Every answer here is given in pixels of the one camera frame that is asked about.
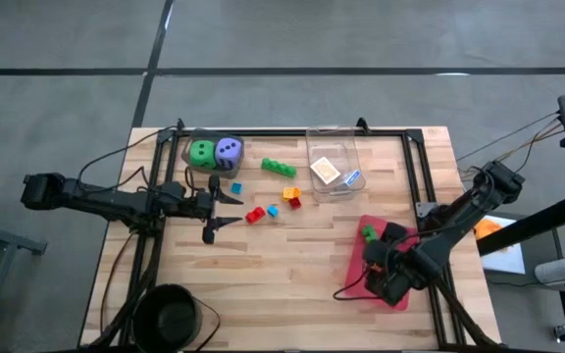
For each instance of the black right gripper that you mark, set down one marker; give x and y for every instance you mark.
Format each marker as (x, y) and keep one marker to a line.
(395, 269)

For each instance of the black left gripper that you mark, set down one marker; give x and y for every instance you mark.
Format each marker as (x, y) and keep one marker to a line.
(199, 206)

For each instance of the small teal toy brick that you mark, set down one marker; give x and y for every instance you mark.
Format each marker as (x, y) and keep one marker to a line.
(236, 188)

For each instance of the red two-stud toy brick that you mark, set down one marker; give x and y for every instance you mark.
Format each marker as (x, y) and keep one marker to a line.
(255, 215)

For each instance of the short green toy brick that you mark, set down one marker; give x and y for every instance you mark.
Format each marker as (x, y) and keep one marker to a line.
(370, 234)

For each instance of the small blue toy brick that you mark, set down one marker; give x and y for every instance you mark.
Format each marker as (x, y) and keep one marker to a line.
(272, 211)

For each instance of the purple foam die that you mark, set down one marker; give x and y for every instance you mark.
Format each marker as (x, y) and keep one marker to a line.
(228, 153)

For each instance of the green foam die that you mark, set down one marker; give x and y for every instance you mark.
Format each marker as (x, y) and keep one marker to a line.
(202, 154)

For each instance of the yellow-orange toy brick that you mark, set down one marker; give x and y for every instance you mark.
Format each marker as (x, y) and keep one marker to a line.
(291, 193)

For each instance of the long green toy brick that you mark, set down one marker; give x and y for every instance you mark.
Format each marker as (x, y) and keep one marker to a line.
(279, 167)

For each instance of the small red toy brick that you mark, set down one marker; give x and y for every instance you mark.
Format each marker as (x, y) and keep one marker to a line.
(295, 204)

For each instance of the orange-sided playing card deck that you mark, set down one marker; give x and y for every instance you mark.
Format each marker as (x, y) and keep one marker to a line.
(325, 170)

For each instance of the clear plastic bin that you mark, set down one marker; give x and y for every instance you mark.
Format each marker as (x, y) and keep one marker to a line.
(331, 142)

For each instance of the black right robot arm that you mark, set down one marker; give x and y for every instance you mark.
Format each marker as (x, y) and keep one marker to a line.
(469, 211)

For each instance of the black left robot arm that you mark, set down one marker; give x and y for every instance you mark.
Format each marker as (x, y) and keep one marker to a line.
(116, 201)

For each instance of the grey translucent plastic bin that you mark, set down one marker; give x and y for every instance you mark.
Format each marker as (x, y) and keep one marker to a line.
(236, 172)

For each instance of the pink plastic bin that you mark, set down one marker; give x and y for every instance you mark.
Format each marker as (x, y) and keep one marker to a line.
(356, 274)

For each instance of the orange object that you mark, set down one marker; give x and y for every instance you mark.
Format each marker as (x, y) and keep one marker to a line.
(488, 229)

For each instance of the white paper sheet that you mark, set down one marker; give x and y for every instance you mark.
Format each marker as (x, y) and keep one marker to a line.
(508, 260)

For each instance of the black bucket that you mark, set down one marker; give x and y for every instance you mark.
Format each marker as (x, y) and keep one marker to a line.
(167, 318)

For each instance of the black diagonal beam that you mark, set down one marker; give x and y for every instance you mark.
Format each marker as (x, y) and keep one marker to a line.
(532, 225)

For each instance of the white roll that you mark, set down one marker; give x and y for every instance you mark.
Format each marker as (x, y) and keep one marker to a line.
(557, 269)

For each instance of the black aluminium table frame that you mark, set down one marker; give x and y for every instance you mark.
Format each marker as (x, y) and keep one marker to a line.
(410, 171)

